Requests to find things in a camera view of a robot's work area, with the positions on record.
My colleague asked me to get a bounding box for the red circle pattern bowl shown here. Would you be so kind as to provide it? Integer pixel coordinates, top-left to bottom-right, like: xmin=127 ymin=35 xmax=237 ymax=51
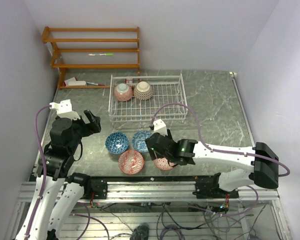
xmin=153 ymin=158 xmax=173 ymax=171

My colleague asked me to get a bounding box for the red swirl pattern bowl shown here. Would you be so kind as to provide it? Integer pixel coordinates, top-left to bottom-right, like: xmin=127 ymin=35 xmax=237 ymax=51
xmin=118 ymin=150 xmax=145 ymax=175

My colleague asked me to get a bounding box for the pink floral pattern bowl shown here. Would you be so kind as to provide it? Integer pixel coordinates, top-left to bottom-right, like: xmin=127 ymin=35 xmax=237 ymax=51
xmin=114 ymin=83 xmax=133 ymax=102

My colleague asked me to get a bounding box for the brown lattice pattern bowl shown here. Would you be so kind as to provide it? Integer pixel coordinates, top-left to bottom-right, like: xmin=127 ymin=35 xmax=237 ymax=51
xmin=133 ymin=81 xmax=154 ymax=100

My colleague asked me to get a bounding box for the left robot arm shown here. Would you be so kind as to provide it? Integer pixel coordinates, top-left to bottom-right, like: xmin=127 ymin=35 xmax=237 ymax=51
xmin=15 ymin=110 xmax=101 ymax=240

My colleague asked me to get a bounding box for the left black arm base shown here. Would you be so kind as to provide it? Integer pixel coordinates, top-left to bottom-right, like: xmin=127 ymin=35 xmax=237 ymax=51
xmin=91 ymin=179 xmax=108 ymax=200

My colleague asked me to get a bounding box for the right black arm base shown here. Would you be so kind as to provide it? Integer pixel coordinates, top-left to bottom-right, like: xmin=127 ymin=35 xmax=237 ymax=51
xmin=192 ymin=182 xmax=239 ymax=199

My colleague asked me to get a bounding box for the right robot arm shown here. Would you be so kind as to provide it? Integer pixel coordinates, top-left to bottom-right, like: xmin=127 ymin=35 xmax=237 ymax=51
xmin=145 ymin=132 xmax=279 ymax=198

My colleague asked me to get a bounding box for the wooden shelf rack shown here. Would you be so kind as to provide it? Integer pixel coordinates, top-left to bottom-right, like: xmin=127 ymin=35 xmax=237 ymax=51
xmin=41 ymin=26 xmax=141 ymax=90

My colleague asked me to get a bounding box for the blue wave pattern bowl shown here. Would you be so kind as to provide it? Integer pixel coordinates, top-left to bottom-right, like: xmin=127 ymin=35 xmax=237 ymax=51
xmin=132 ymin=131 xmax=152 ymax=153

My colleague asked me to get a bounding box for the blue triangle pattern bowl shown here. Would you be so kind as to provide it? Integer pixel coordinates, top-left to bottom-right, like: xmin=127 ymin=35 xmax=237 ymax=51
xmin=105 ymin=132 xmax=129 ymax=154

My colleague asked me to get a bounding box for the pink white marker pen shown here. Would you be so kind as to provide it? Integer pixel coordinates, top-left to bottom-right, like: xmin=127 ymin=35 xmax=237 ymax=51
xmin=86 ymin=81 xmax=105 ymax=87

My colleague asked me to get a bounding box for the white eraser block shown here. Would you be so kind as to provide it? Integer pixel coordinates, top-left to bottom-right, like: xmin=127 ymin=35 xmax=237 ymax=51
xmin=64 ymin=77 xmax=87 ymax=87

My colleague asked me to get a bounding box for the small red white box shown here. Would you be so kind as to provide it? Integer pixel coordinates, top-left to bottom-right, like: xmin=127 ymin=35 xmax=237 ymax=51
xmin=125 ymin=78 xmax=133 ymax=84

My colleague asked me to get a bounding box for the green white marker pen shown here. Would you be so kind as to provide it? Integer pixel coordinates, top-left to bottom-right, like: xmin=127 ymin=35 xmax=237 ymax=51
xmin=88 ymin=53 xmax=114 ymax=56

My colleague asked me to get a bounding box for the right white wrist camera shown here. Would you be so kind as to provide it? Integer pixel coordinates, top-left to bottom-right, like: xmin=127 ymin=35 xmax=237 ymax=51
xmin=150 ymin=119 xmax=168 ymax=136

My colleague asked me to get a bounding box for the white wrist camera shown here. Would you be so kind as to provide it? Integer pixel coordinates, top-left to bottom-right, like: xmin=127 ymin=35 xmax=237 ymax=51
xmin=150 ymin=119 xmax=168 ymax=136
xmin=49 ymin=99 xmax=80 ymax=120

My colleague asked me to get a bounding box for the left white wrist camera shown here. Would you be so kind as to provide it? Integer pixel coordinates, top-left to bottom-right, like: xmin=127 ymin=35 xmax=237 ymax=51
xmin=49 ymin=99 xmax=80 ymax=120

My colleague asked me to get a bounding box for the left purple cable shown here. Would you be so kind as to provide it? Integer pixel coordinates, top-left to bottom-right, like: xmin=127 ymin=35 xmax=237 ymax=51
xmin=23 ymin=105 xmax=52 ymax=238

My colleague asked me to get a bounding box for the white wire dish rack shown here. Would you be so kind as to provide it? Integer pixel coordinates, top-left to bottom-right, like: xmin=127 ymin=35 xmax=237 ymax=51
xmin=108 ymin=74 xmax=188 ymax=123

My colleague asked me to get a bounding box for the aluminium rail frame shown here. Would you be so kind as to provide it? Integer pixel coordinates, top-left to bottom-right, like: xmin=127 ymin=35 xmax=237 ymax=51
xmin=16 ymin=178 xmax=291 ymax=240

